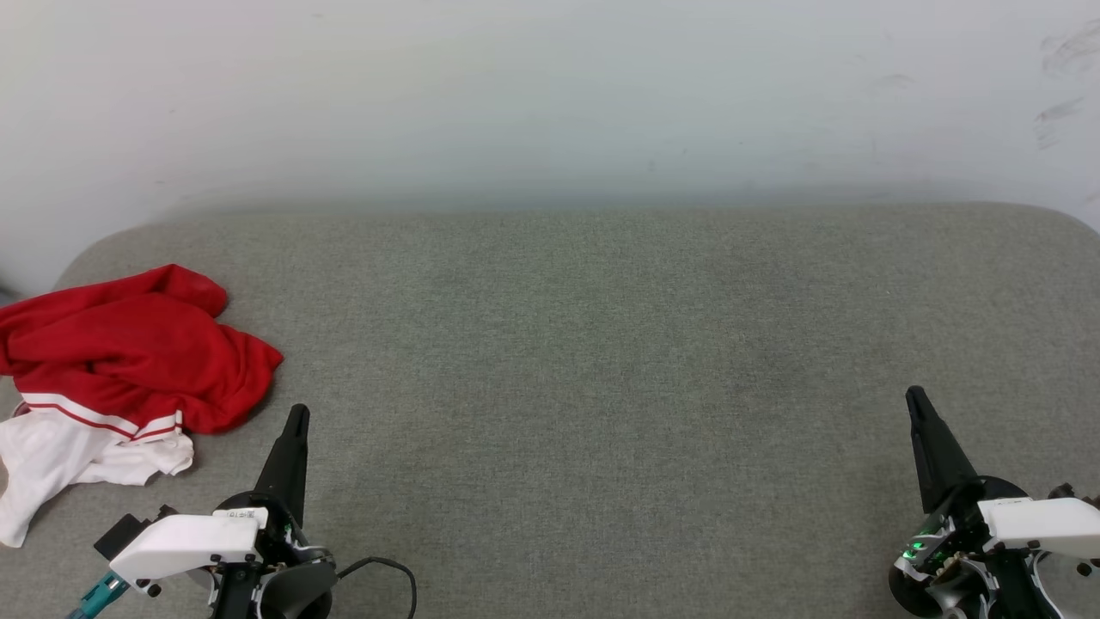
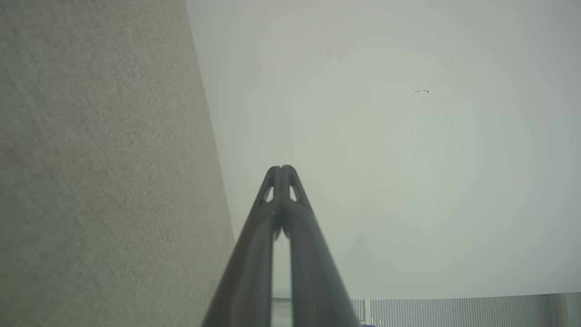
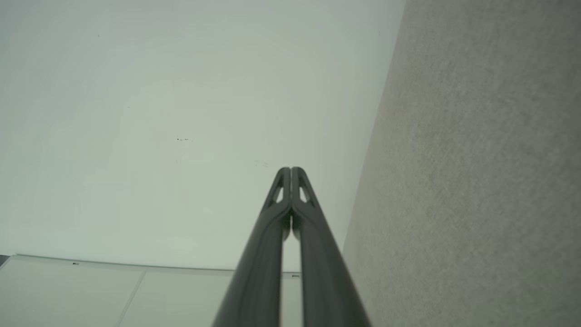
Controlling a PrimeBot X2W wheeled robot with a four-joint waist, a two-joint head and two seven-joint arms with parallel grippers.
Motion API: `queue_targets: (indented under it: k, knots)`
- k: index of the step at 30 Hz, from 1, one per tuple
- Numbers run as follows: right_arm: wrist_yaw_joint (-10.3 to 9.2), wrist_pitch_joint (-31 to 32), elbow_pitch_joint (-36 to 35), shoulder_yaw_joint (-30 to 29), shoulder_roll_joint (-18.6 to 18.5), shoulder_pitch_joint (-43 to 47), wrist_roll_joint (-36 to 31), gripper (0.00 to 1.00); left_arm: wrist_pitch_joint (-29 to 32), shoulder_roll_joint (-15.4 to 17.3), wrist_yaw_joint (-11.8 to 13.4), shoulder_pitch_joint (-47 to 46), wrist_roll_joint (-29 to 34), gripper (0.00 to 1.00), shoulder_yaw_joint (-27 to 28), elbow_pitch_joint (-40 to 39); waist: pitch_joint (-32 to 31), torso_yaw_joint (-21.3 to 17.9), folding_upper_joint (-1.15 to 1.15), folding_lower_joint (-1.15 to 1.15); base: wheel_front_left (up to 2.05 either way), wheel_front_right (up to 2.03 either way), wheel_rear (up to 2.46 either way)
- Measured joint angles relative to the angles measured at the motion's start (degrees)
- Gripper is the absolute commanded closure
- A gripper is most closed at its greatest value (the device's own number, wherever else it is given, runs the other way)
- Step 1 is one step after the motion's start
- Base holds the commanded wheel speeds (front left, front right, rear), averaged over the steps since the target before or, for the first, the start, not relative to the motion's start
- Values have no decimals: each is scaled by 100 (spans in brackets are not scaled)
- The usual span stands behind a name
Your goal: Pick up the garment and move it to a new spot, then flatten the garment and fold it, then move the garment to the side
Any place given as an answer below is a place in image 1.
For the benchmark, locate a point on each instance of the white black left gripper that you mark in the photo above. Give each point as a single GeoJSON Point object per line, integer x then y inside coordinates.
{"type": "Point", "coordinates": [185, 546]}

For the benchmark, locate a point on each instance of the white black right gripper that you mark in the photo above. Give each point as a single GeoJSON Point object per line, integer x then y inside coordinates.
{"type": "Point", "coordinates": [1040, 524]}

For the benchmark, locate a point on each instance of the red white basketball jersey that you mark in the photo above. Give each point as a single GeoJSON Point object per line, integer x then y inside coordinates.
{"type": "Point", "coordinates": [129, 344]}

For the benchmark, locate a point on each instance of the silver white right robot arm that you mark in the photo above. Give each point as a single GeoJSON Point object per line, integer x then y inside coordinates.
{"type": "Point", "coordinates": [1014, 593]}

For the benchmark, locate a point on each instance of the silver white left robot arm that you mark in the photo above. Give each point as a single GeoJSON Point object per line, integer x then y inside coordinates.
{"type": "Point", "coordinates": [296, 593]}

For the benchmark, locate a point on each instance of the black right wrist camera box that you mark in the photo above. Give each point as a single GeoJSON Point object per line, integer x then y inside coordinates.
{"type": "Point", "coordinates": [1061, 492]}

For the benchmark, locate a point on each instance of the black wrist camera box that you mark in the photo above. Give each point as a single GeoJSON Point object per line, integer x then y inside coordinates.
{"type": "Point", "coordinates": [120, 533]}
{"type": "Point", "coordinates": [1061, 492]}

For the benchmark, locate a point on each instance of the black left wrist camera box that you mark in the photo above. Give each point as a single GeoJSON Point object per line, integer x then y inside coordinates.
{"type": "Point", "coordinates": [120, 533]}

